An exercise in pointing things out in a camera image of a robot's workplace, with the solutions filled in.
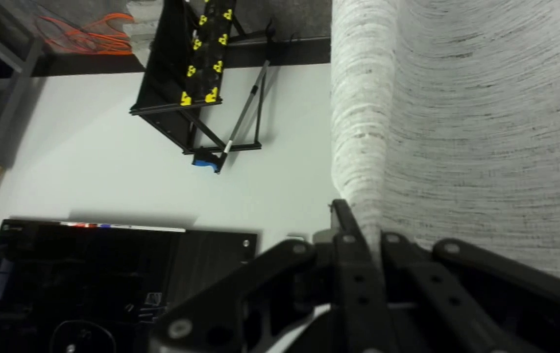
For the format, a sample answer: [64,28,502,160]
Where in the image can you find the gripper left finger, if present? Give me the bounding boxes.
[149,198,401,353]

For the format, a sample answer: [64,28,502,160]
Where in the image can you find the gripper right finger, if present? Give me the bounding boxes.
[380,231,560,353]

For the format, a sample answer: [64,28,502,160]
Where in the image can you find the white grey woven curtain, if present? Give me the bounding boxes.
[330,0,560,291]

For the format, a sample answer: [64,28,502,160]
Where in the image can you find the grey pole with blue head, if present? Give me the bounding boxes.
[191,59,271,175]

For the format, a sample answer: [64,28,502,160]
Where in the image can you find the black computer case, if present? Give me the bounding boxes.
[0,218,262,353]

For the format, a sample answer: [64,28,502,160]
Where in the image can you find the grey metal shelf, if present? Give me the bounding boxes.
[0,15,48,236]

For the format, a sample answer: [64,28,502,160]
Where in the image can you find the black frame with yellow brackets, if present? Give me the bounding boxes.
[129,0,276,156]

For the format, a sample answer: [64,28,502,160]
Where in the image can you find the orange cable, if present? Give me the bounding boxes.
[35,12,136,55]

